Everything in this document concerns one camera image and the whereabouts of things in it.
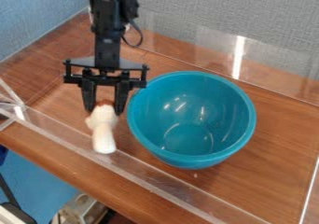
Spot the white device under table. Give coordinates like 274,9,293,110
50,193,109,224

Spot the black stand leg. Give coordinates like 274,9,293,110
0,174,38,224

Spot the clear acrylic corner bracket left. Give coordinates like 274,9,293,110
0,78,27,132

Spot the blue plastic bowl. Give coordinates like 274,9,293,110
127,71,257,170

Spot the clear acrylic front barrier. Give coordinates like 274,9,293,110
14,106,272,224

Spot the clear acrylic back barrier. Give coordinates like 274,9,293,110
138,12,319,107

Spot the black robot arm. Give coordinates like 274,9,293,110
65,0,150,116

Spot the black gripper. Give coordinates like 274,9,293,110
65,35,150,116

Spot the clear acrylic barrier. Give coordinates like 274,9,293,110
138,12,319,107
14,106,272,224

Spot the white plush mushroom brown cap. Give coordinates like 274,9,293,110
85,100,119,154

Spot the black cable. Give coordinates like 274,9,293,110
122,19,145,49

